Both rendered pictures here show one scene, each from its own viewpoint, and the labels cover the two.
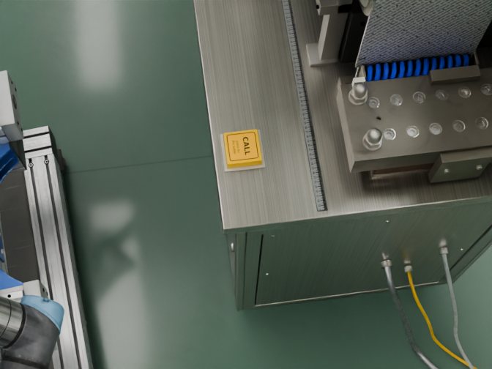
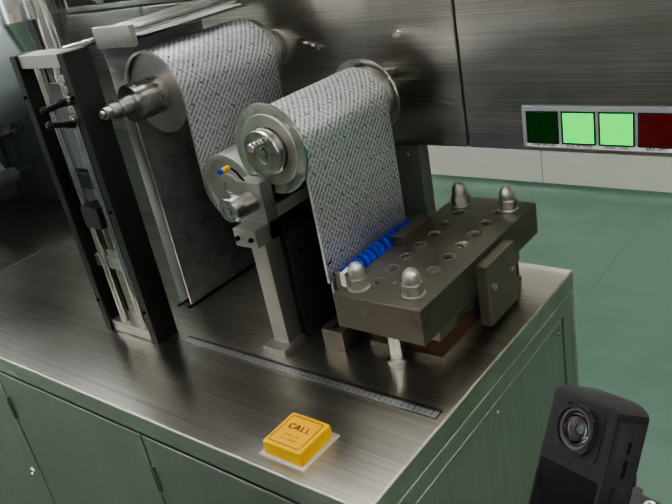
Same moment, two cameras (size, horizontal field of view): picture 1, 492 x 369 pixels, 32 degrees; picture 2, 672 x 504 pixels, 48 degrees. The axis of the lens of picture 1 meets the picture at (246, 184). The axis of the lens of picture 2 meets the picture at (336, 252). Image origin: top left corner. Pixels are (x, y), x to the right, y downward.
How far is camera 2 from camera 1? 1.04 m
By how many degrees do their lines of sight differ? 50
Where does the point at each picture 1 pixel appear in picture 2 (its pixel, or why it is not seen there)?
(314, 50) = (275, 343)
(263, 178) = (349, 443)
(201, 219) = not seen: outside the picture
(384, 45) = (337, 228)
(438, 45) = (377, 216)
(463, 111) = (451, 238)
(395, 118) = not seen: hidden behind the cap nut
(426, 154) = (466, 273)
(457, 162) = (495, 262)
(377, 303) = not seen: outside the picture
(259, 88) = (256, 399)
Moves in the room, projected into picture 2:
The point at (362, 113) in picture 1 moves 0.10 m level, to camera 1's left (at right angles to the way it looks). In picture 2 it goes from (379, 290) to (332, 320)
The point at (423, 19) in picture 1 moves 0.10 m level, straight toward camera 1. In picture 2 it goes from (350, 170) to (375, 185)
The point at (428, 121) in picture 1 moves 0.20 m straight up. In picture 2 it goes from (436, 258) to (419, 140)
